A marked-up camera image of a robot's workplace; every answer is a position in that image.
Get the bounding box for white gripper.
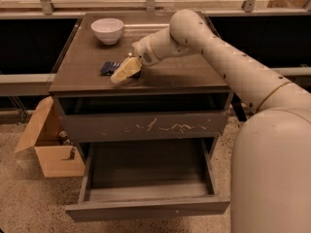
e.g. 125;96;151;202
111;36;159;83

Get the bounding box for blue rxbar blueberry wrapper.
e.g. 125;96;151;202
99;61;142;80

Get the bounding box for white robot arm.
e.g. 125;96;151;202
111;10;311;233

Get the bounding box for grey drawer cabinet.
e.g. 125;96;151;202
50;14;232;155

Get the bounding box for grey scratched top drawer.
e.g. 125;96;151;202
60;112;227;143

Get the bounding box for grey open middle drawer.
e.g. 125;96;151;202
66;138;230;222

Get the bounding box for white ceramic bowl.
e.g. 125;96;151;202
91;18;124;45

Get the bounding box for bottles in cardboard box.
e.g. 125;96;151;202
58;130;76;160

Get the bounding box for open cardboard box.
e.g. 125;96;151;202
15;96;85;178

